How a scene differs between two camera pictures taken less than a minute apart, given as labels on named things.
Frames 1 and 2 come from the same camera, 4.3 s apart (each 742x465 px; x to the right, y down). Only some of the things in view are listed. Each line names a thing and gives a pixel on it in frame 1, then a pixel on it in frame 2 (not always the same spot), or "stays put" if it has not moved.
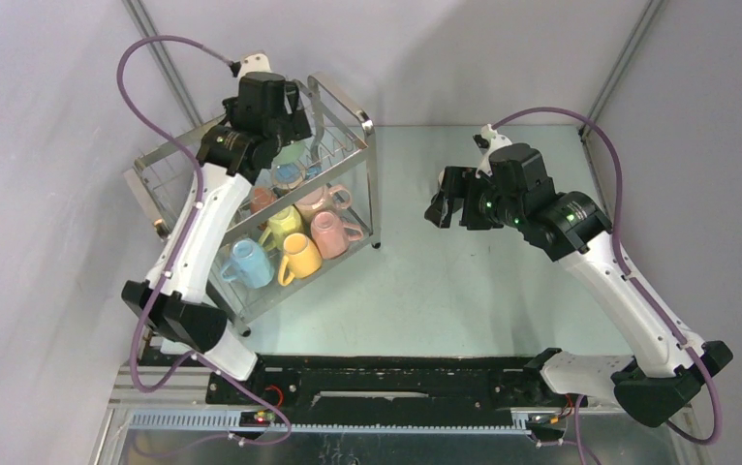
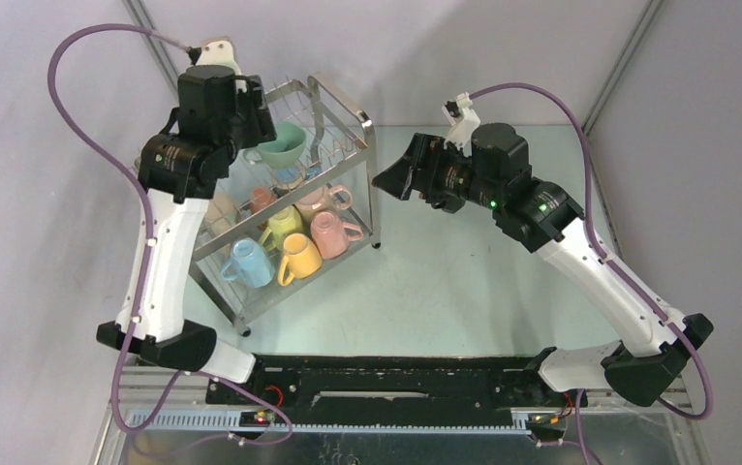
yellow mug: x=301 y=259 stays put
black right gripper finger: x=450 y=187 to x=417 y=170
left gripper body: x=291 y=127 to x=253 y=123
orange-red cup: x=261 y=199 stays put
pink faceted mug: x=331 y=235 stays put
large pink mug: x=328 y=198 stays put
